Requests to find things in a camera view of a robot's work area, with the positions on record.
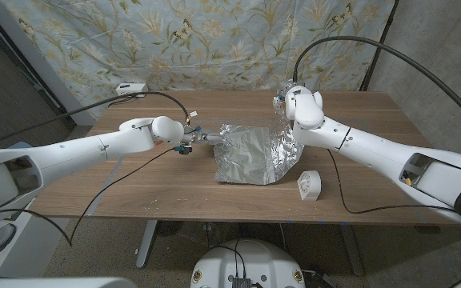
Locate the black torso cable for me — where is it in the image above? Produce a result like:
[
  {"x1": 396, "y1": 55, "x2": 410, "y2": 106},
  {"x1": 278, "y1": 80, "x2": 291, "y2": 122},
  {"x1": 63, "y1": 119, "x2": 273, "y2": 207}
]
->
[{"x1": 206, "y1": 222, "x2": 247, "y2": 278}]

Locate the blue floral backdrop cloth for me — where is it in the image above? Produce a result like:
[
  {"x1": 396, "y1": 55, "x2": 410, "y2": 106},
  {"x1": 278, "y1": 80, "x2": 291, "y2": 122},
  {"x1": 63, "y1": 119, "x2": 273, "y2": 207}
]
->
[{"x1": 0, "y1": 0, "x2": 398, "y2": 121}]

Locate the black backdrop stand pole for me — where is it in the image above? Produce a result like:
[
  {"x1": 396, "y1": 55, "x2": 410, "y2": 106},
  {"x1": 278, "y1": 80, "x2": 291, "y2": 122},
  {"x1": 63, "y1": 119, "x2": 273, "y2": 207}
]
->
[{"x1": 359, "y1": 0, "x2": 399, "y2": 91}]

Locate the crinkled aluminium foil sheet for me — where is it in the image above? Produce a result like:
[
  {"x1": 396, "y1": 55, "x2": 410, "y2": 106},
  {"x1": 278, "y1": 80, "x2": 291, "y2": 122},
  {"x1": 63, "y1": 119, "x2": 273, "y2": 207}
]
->
[{"x1": 213, "y1": 110, "x2": 306, "y2": 186}]

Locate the grey metal table leg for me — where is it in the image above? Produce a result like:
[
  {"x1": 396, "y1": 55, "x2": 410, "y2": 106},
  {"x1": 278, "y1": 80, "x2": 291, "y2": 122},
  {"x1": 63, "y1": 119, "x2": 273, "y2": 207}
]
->
[
  {"x1": 338, "y1": 223, "x2": 366, "y2": 276},
  {"x1": 135, "y1": 219, "x2": 159, "y2": 268}
]

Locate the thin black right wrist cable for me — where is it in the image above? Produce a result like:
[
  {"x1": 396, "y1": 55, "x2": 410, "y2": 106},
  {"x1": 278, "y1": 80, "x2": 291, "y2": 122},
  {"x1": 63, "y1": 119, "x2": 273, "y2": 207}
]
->
[{"x1": 326, "y1": 148, "x2": 459, "y2": 215}]

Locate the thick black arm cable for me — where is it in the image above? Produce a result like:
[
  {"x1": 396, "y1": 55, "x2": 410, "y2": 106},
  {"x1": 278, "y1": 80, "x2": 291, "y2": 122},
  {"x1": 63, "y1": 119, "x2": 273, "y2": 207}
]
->
[
  {"x1": 292, "y1": 35, "x2": 461, "y2": 139},
  {"x1": 0, "y1": 90, "x2": 191, "y2": 151}
]

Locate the black power outlet cable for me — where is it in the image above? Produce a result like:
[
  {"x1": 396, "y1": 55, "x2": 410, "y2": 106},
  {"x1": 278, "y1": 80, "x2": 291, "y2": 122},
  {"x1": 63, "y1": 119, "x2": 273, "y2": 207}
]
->
[{"x1": 107, "y1": 94, "x2": 135, "y2": 108}]

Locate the thin black left wrist cable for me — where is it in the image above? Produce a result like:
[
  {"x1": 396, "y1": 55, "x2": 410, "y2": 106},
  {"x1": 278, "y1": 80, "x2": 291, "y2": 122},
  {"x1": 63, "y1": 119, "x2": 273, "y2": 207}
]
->
[{"x1": 0, "y1": 146, "x2": 182, "y2": 247}]

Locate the white power outlet box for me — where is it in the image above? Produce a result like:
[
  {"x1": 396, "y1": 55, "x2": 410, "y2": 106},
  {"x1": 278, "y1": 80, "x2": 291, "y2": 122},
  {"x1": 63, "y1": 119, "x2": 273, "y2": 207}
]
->
[{"x1": 116, "y1": 82, "x2": 148, "y2": 97}]

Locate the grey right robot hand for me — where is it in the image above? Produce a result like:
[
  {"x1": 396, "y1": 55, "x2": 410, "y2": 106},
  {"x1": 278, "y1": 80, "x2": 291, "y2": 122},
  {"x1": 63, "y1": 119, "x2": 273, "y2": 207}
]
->
[{"x1": 273, "y1": 81, "x2": 295, "y2": 115}]

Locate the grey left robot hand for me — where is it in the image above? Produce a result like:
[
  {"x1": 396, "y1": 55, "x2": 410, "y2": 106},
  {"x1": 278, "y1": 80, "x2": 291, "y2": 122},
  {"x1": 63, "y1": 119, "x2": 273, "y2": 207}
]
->
[{"x1": 182, "y1": 130, "x2": 226, "y2": 146}]

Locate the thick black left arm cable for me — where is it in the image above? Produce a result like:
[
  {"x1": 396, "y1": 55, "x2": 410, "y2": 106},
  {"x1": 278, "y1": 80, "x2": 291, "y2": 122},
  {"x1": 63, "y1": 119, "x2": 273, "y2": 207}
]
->
[{"x1": 0, "y1": 90, "x2": 191, "y2": 151}]

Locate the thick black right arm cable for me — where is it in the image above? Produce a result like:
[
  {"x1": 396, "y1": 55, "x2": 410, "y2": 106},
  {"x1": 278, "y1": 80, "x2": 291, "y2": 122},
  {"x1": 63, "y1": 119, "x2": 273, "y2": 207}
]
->
[{"x1": 292, "y1": 35, "x2": 461, "y2": 139}]

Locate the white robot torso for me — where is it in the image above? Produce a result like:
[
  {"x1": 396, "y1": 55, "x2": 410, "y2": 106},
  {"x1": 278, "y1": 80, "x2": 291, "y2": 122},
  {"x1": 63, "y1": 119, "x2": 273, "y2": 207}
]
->
[{"x1": 190, "y1": 238, "x2": 307, "y2": 288}]

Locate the white kitchen timer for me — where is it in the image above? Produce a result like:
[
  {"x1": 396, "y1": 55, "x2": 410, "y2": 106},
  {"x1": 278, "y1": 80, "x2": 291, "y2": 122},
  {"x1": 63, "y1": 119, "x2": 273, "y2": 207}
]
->
[{"x1": 296, "y1": 170, "x2": 323, "y2": 202}]

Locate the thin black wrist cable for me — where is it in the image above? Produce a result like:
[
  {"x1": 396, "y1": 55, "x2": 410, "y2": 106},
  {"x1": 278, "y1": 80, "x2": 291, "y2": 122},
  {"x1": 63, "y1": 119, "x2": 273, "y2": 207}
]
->
[
  {"x1": 326, "y1": 148, "x2": 459, "y2": 215},
  {"x1": 0, "y1": 146, "x2": 182, "y2": 247}
]

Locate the grey wall post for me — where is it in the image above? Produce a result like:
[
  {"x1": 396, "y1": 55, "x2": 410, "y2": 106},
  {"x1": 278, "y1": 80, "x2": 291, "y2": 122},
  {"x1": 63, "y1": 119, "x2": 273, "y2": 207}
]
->
[{"x1": 0, "y1": 0, "x2": 95, "y2": 126}]

